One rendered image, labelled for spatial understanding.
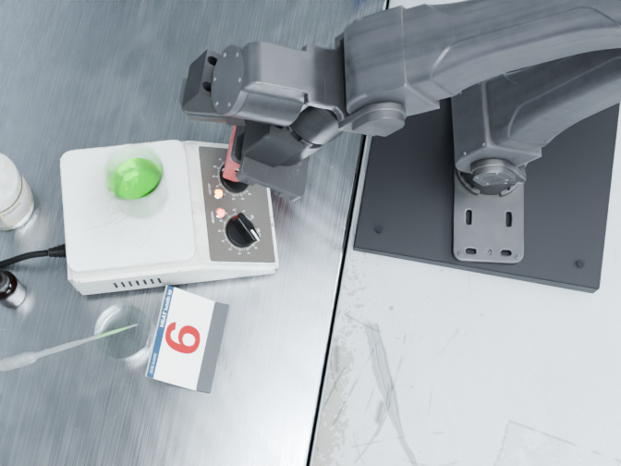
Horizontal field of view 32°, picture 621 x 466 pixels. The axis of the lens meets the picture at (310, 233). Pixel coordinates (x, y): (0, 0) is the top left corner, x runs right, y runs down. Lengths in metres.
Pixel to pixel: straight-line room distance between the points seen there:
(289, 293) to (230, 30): 0.30
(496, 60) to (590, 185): 0.36
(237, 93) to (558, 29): 0.25
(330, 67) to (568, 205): 0.36
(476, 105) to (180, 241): 0.30
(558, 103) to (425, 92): 0.13
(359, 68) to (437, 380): 0.37
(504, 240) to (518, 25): 0.36
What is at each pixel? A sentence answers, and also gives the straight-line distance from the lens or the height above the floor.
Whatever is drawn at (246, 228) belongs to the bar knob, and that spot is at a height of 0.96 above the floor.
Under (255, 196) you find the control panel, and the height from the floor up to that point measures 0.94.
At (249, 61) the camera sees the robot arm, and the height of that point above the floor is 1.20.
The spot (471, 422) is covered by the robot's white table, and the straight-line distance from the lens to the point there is 1.09.
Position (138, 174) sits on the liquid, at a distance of 1.00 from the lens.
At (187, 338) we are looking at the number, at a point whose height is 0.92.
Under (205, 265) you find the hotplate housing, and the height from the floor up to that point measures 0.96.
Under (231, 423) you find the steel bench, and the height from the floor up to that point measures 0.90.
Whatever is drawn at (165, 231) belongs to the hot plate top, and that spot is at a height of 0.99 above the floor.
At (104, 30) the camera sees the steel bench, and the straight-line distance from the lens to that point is 1.20.
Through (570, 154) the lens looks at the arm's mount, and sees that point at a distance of 1.15.
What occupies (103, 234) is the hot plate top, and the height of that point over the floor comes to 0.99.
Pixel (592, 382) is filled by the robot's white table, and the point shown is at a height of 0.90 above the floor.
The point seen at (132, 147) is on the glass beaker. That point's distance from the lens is 0.98.
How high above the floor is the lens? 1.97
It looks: 74 degrees down
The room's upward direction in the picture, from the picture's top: 8 degrees clockwise
